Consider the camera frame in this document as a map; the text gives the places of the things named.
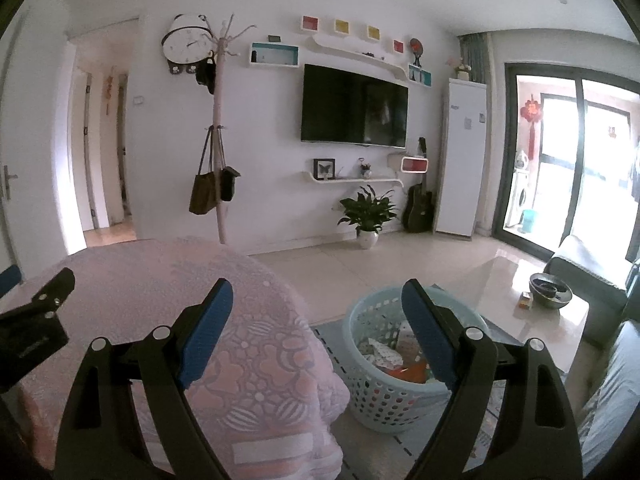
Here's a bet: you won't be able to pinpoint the white curved low wall shelf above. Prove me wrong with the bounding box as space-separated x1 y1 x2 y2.
301 167 406 184

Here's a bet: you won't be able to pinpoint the pink floral tablecloth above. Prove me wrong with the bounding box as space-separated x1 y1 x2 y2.
0 236 351 480

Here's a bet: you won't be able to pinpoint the green curtain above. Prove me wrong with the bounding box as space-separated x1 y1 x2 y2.
457 32 496 233

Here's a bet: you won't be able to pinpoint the white standing air conditioner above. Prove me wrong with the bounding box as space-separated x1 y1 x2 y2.
434 77 488 238

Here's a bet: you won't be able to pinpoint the white door with handle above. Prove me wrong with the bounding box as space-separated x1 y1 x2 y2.
0 5 86 281

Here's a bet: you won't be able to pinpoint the potted green plant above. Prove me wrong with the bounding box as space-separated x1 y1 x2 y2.
337 184 398 250

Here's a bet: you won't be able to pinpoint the brown tote bag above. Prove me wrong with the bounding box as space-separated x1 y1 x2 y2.
188 127 221 216

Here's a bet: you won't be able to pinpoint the dark acoustic guitar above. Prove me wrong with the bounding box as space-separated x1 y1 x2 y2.
402 136 436 234

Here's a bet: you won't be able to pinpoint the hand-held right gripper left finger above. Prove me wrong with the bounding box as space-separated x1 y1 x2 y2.
54 277 236 480

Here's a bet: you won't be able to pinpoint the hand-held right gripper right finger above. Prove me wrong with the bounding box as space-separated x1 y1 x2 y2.
401 278 585 480

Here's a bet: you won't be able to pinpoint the white washing machine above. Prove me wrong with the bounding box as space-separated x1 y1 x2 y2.
510 169 538 228

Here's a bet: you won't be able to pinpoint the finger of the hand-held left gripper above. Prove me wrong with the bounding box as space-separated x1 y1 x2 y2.
0 265 24 297
0 267 77 323

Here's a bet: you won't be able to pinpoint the red knot hanging ornament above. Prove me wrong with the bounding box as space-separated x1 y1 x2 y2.
520 94 543 161

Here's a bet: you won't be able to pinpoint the white crumpled paper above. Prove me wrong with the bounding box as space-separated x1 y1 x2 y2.
361 332 408 370

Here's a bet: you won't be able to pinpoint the grey green armchair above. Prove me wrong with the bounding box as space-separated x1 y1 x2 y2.
542 234 640 348

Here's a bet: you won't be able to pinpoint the wide blue box shelf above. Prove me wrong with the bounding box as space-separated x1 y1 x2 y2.
248 42 300 68

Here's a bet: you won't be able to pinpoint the pale wooden coat rack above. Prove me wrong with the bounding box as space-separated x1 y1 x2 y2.
200 12 257 246

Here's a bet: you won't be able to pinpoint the dark round ashtray bowl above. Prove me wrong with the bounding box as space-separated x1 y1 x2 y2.
529 272 573 309

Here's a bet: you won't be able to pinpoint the glossy pale coffee table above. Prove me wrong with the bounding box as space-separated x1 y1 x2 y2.
450 255 591 376

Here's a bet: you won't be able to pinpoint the light green perforated plastic basket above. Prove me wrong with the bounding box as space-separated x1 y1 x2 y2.
347 287 493 433

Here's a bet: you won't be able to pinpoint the black wall television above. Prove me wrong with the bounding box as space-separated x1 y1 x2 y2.
301 63 409 147

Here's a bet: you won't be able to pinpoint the grey blue covered sofa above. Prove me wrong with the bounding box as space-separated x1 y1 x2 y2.
565 320 640 480

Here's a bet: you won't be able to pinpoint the white curved high wall shelf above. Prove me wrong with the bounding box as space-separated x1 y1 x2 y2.
311 35 408 83

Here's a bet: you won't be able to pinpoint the artificial flowers in pot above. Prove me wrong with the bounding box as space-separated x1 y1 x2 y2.
446 55 473 81

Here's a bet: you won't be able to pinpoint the panda shaped wall clock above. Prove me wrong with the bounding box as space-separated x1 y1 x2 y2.
161 12 215 77

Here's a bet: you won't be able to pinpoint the dark framed glass sliding door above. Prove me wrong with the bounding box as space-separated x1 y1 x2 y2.
492 61 640 263

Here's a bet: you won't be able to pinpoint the black small handbag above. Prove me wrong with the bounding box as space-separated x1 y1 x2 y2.
217 130 242 203

